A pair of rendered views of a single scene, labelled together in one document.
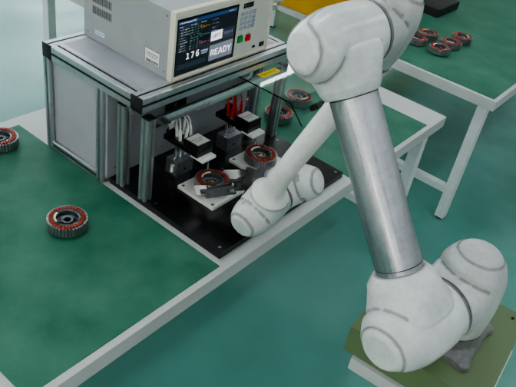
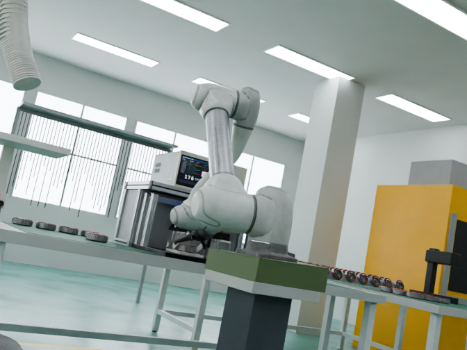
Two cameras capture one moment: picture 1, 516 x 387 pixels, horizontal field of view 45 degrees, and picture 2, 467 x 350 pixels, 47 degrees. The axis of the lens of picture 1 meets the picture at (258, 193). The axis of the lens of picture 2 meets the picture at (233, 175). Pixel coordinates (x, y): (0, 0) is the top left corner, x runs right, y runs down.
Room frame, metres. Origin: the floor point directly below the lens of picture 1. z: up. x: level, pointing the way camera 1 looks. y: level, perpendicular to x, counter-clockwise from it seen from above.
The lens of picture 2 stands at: (-0.82, -1.33, 0.84)
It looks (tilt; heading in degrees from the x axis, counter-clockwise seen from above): 8 degrees up; 28
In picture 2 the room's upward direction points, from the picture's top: 11 degrees clockwise
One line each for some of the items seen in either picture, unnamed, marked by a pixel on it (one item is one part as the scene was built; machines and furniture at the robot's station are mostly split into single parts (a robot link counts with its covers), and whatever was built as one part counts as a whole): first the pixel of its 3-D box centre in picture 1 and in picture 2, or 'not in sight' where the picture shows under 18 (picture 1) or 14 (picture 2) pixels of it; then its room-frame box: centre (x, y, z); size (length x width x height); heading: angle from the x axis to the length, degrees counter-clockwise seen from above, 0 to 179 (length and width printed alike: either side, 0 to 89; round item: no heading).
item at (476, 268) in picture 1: (464, 285); (269, 214); (1.10, -0.51, 1.00); 0.18 x 0.16 x 0.22; 138
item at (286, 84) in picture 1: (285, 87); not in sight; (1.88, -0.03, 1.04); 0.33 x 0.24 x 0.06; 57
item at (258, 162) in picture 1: (260, 156); not in sight; (1.81, 0.01, 0.80); 0.11 x 0.11 x 0.04
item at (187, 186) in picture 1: (211, 188); (184, 253); (1.60, 0.15, 0.78); 0.15 x 0.15 x 0.01; 57
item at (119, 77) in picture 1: (174, 49); (191, 197); (1.88, 0.35, 1.09); 0.68 x 0.44 x 0.05; 147
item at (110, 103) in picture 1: (184, 105); (190, 227); (1.84, 0.29, 0.92); 0.66 x 0.01 x 0.30; 147
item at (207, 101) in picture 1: (223, 94); (205, 210); (1.76, 0.16, 1.03); 0.62 x 0.01 x 0.03; 147
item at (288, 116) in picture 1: (278, 114); not in sight; (2.18, -0.02, 0.77); 0.11 x 0.11 x 0.04
